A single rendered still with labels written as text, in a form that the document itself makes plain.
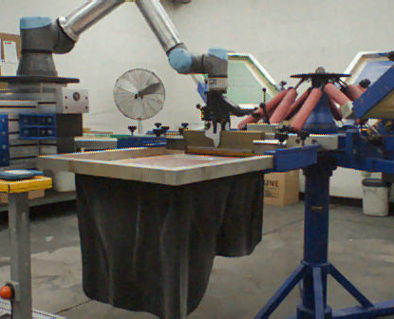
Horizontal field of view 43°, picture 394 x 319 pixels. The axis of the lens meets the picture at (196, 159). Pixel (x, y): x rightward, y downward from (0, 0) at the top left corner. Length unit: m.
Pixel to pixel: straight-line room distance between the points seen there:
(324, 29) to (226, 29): 1.42
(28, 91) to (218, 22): 5.29
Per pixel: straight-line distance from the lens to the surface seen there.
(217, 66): 1.84
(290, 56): 6.40
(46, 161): 1.61
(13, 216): 1.42
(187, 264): 1.44
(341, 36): 6.16
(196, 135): 1.92
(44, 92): 1.90
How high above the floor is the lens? 1.14
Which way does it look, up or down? 6 degrees down
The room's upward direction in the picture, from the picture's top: straight up
